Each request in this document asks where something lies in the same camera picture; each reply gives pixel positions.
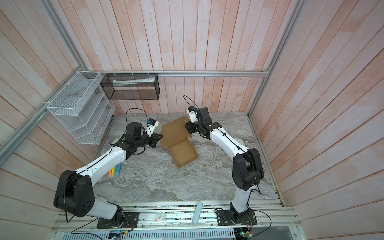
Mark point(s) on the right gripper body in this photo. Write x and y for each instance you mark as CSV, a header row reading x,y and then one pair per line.
x,y
196,127

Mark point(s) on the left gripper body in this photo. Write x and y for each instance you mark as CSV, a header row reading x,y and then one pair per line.
x,y
151,141

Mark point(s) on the brown cardboard box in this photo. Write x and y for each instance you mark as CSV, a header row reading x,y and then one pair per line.
x,y
177,139

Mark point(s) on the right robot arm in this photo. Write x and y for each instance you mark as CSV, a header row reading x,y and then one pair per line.
x,y
247,170

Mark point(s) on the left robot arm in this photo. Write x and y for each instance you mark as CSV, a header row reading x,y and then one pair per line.
x,y
75,194

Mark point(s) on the white tape roll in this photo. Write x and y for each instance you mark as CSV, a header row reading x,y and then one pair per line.
x,y
115,142

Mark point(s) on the white round clock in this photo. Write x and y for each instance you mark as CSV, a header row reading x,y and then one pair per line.
x,y
240,143

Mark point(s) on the coloured marker pack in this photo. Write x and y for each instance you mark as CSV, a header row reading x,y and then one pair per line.
x,y
114,173

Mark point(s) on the black mesh basket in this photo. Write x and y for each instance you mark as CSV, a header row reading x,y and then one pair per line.
x,y
130,93

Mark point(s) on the paper sheet in basket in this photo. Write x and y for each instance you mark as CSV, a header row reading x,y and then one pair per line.
x,y
134,82

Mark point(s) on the white label tag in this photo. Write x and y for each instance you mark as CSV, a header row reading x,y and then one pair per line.
x,y
160,217

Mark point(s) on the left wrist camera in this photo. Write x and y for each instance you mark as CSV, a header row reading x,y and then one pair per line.
x,y
151,125

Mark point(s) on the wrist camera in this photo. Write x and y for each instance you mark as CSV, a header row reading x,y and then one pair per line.
x,y
151,125
192,114

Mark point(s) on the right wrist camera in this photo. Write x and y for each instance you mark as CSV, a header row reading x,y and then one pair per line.
x,y
192,114

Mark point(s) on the aluminium wall frame bar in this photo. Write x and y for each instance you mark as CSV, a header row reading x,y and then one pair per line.
x,y
194,73

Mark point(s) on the white wire mesh shelf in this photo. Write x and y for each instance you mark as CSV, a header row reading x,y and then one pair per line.
x,y
83,111

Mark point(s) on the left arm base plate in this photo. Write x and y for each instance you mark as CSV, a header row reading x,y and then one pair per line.
x,y
121,219

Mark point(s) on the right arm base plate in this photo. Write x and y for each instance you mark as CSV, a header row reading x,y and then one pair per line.
x,y
231,217

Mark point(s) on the aluminium front rail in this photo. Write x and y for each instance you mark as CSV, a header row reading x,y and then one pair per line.
x,y
179,214

